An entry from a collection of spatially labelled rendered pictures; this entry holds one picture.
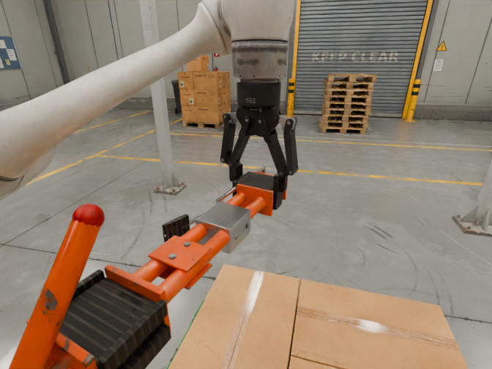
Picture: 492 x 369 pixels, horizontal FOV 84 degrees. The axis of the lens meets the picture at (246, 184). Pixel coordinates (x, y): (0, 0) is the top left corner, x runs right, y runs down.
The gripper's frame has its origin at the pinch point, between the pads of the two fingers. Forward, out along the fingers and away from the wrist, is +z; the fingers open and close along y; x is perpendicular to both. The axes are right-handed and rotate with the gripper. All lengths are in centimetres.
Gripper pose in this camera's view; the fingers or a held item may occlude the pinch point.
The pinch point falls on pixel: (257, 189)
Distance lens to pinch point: 54.3
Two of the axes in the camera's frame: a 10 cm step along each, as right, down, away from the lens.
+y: 8.8, 1.9, -4.4
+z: 0.0, 9.2, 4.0
